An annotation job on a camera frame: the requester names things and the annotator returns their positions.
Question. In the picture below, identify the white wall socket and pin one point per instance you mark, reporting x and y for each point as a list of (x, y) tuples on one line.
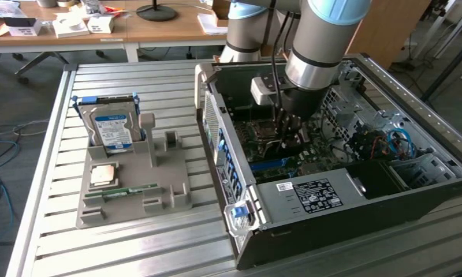
[(410, 42)]

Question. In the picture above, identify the wooden cabinet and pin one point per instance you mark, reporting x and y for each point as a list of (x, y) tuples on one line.
[(389, 29)]

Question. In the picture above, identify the open black PC case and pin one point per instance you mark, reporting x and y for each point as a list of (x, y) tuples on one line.
[(332, 231)]

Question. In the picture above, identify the metal drive cage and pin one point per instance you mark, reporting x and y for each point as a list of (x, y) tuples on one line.
[(346, 112)]

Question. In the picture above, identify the black slanted pole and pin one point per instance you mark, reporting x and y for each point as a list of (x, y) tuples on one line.
[(448, 68)]

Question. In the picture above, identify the white box with black lid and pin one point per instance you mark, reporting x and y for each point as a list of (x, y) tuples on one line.
[(23, 30)]

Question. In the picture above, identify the grey cup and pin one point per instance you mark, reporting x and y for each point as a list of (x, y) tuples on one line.
[(46, 3)]

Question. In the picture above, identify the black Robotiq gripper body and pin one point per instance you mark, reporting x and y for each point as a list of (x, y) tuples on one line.
[(306, 101)]

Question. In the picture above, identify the grey power supply unit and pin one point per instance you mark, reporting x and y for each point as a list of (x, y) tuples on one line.
[(277, 202)]

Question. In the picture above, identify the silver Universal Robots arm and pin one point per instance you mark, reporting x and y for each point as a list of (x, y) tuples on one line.
[(320, 43)]

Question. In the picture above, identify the CPU socket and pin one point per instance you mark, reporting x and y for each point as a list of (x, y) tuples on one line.
[(263, 130)]

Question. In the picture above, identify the stack of white papers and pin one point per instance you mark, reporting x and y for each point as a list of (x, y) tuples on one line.
[(211, 26)]

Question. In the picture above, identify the brown cardboard box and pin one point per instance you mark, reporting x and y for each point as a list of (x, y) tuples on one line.
[(221, 8)]

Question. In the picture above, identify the hard disk in blue carrier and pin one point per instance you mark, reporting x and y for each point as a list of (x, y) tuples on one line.
[(111, 127)]

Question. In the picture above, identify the beige tape roll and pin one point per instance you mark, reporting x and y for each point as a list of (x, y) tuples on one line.
[(66, 3)]

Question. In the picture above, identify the small white labelled box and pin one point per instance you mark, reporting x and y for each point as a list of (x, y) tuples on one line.
[(100, 26)]

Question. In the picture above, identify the metal disk bay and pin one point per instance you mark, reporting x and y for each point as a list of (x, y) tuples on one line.
[(420, 170)]

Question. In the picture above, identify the white box with tape roll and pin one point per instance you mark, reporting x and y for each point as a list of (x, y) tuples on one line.
[(71, 31)]

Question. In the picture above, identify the orange small item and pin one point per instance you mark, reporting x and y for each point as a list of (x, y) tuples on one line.
[(114, 11)]

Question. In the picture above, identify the green RAM stick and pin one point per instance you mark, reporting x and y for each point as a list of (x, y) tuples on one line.
[(119, 191)]

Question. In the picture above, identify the grey plastic parts rack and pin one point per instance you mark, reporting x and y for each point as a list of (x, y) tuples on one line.
[(135, 179)]

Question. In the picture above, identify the green motherboard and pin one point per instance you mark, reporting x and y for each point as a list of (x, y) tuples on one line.
[(320, 153)]

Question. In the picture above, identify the CPU chip with metal lid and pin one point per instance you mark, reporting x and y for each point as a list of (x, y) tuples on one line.
[(102, 174)]

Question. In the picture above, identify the blue release latch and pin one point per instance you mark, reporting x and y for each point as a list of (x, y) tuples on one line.
[(238, 212)]

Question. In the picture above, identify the black round lamp base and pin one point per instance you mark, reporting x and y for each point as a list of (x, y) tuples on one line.
[(155, 14)]

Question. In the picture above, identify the clear plastic bag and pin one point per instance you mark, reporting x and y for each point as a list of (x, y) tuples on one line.
[(4, 10)]

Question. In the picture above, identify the crumpled plastic packaging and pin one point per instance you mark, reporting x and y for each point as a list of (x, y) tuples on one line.
[(92, 6)]

